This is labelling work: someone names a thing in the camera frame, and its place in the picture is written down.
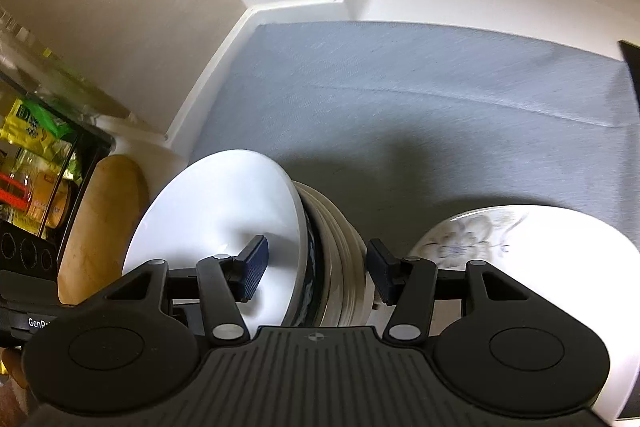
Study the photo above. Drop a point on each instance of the white floral plate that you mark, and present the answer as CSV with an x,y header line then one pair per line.
x,y
550,247

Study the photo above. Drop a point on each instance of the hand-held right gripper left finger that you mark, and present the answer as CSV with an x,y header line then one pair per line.
x,y
252,269

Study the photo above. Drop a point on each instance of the clear plastic cover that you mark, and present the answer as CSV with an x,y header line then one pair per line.
x,y
65,77

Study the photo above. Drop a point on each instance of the wooden cutting board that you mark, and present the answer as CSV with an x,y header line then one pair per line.
x,y
100,217

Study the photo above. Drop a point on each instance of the person's left hand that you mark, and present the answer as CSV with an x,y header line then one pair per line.
x,y
12,364

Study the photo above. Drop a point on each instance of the white bowl with blue pattern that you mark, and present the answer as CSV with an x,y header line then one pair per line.
x,y
215,207

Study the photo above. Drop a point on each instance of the grey woven mat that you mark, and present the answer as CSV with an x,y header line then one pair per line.
x,y
400,107

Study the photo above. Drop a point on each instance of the yellow packet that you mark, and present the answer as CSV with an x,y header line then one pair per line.
x,y
37,147

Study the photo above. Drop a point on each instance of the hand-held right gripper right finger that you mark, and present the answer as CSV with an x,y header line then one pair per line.
x,y
382,274

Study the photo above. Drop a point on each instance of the black storage rack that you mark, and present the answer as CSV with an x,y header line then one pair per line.
x,y
92,152

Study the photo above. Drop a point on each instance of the stack of white plates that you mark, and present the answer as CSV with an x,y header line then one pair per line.
x,y
340,257

